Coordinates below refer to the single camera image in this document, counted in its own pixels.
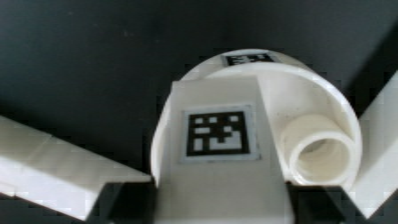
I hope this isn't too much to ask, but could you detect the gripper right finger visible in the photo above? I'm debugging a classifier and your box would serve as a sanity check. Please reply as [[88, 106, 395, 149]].
[[285, 183, 365, 224]]

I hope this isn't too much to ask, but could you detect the white front fence wall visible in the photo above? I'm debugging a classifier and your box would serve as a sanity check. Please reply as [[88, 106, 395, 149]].
[[0, 116, 150, 221]]

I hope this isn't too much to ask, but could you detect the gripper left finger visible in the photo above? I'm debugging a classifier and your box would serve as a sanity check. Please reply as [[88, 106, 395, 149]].
[[85, 182, 156, 224]]

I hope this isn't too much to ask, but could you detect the white stool leg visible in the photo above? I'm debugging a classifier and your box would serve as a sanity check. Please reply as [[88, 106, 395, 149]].
[[348, 71, 398, 218], [152, 77, 294, 224]]

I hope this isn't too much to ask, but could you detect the white round stool seat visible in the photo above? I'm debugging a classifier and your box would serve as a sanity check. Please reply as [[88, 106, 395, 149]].
[[150, 49, 362, 186]]

